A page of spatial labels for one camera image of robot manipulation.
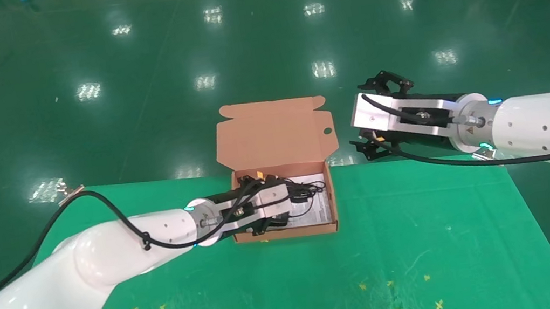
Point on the white printed instruction sheet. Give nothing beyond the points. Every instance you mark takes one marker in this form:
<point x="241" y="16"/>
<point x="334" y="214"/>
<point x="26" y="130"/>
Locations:
<point x="323" y="211"/>

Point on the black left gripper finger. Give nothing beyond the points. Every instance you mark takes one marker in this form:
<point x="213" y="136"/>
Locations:
<point x="257" y="181"/>
<point x="272" y="224"/>

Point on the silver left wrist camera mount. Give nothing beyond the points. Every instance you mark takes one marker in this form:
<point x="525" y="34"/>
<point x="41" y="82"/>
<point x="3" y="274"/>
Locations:
<point x="266" y="202"/>

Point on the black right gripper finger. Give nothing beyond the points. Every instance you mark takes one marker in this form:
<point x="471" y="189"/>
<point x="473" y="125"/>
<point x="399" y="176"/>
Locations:
<point x="375" y="149"/>
<point x="384" y="84"/>

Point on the brown cardboard box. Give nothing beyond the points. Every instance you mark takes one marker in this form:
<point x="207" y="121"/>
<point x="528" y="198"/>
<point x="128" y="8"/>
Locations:
<point x="272" y="133"/>

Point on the silver metal binder clip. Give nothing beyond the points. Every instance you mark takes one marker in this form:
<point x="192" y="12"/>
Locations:
<point x="481" y="155"/>
<point x="71" y="193"/>

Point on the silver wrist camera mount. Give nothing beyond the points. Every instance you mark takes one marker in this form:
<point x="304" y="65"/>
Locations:
<point x="266" y="202"/>
<point x="383" y="111"/>

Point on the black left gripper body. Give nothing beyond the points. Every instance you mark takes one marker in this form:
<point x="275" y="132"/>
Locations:
<point x="224" y="196"/>

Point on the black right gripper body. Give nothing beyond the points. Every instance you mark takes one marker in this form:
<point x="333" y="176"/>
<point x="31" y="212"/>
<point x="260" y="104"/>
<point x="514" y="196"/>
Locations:
<point x="422" y="139"/>

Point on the green table cloth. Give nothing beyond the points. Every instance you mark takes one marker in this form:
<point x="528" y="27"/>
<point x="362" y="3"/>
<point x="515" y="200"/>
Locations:
<point x="328" y="288"/>

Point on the yellow tape cross mark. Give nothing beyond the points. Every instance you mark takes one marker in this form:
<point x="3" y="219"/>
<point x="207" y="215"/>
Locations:
<point x="439" y="305"/>

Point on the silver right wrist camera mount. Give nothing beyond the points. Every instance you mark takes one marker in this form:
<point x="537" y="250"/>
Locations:
<point x="383" y="111"/>

